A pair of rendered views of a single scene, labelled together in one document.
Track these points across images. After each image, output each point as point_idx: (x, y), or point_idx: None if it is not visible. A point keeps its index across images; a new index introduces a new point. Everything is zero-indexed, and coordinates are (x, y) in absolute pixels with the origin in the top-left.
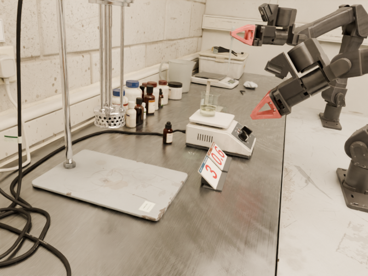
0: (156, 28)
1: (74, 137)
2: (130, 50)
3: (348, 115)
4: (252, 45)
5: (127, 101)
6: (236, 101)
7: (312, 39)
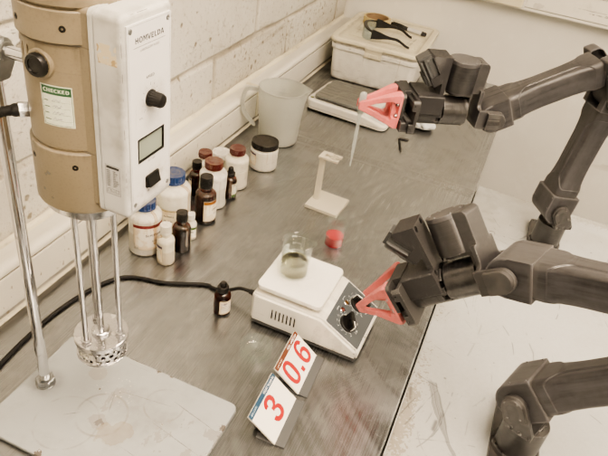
0: (238, 18)
1: (61, 295)
2: (178, 85)
3: (585, 226)
4: (396, 128)
5: (159, 218)
6: (382, 175)
7: (465, 215)
